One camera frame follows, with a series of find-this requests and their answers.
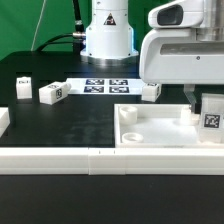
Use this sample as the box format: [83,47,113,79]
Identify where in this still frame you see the black cable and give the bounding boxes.
[35,0,88,53]

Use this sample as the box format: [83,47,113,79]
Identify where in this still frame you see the white thin cable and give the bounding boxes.
[31,0,48,52]

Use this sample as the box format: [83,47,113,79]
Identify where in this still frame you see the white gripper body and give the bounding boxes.
[139,29,224,85]

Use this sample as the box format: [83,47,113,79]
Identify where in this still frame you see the white square tabletop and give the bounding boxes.
[114,104,224,148]

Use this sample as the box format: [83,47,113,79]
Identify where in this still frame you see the white U-shaped obstacle fence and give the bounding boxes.
[0,107,224,176]

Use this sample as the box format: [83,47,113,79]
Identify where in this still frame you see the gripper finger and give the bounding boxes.
[183,84,201,114]

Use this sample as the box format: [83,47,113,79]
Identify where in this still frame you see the white fiducial marker sheet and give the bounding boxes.
[66,78,144,95]

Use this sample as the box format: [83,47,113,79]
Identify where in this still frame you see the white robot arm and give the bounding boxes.
[81,0,224,102]

